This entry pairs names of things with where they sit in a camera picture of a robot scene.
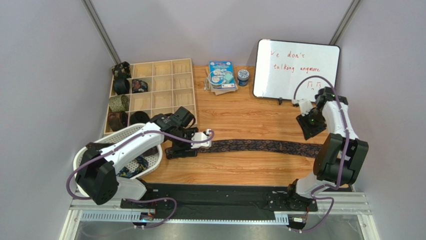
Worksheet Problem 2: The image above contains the dark blue paisley tie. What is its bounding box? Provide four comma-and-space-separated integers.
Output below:
168, 139, 322, 158

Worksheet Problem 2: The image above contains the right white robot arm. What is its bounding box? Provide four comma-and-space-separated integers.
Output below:
285, 87, 369, 211

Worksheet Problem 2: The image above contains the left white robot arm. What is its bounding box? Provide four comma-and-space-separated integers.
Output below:
71, 106, 214, 205

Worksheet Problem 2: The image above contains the white plastic basket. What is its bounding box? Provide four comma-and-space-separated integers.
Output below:
73, 123, 164, 199

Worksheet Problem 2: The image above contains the blue floral tie in basket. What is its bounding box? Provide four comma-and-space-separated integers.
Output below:
116, 156, 149, 179

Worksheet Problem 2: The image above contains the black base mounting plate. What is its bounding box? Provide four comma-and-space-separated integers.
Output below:
120, 183, 318, 221

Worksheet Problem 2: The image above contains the wooden compartment tray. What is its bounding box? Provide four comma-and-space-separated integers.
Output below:
109, 58, 197, 118

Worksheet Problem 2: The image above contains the rolled black tie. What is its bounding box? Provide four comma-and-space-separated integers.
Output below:
129, 111, 150, 125

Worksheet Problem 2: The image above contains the white whiteboard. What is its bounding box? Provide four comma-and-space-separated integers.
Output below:
253, 39, 341, 102

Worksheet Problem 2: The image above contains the rolled dark patterned tie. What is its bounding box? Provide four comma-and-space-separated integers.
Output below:
131, 79, 149, 94

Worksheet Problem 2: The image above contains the rolled brown tie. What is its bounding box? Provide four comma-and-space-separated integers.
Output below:
107, 111, 128, 132

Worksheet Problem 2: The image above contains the blue book stack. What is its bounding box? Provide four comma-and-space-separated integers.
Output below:
204, 61, 238, 96

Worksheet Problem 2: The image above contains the rolled olive green tie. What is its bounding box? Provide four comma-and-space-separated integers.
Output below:
108, 94, 130, 112

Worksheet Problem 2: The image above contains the small blue round tin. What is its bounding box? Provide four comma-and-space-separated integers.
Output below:
237, 69, 250, 87

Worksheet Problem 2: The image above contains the rolled navy tie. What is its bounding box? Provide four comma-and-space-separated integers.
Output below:
112, 78, 130, 95

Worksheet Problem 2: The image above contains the dark brown tie in basket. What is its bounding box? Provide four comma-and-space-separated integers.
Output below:
85, 142, 159, 157

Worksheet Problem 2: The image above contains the rolled dark floral tie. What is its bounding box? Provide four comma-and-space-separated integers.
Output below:
111, 61, 132, 80

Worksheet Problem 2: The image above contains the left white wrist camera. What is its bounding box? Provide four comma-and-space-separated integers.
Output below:
191, 129, 215, 149

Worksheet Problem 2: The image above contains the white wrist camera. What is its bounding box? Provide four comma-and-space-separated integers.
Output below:
291, 99, 313, 116
191, 129, 215, 149

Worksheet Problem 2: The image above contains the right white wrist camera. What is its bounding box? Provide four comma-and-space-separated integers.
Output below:
291, 99, 313, 116

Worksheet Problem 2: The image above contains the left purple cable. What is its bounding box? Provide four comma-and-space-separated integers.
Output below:
65, 129, 216, 231

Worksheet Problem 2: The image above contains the purple cable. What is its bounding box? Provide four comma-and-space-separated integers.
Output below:
65, 129, 216, 231
288, 75, 351, 233

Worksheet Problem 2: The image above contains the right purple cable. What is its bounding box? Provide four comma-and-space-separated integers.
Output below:
288, 75, 351, 233

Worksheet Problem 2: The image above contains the aluminium frame rail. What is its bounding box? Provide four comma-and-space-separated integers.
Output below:
60, 184, 380, 240

